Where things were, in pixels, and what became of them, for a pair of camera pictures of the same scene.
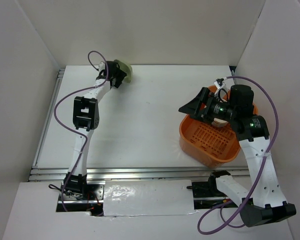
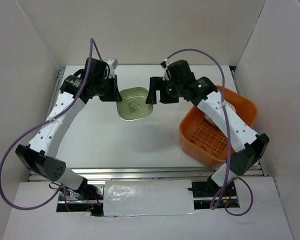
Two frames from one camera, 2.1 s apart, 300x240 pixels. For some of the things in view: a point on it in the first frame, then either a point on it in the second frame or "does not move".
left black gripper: x=121 y=75 -> x=115 y=95
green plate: x=126 y=68 -> x=133 y=105
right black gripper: x=192 y=107 -> x=157 y=83
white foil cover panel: x=145 y=197 does not move
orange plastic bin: x=209 y=145 does not move
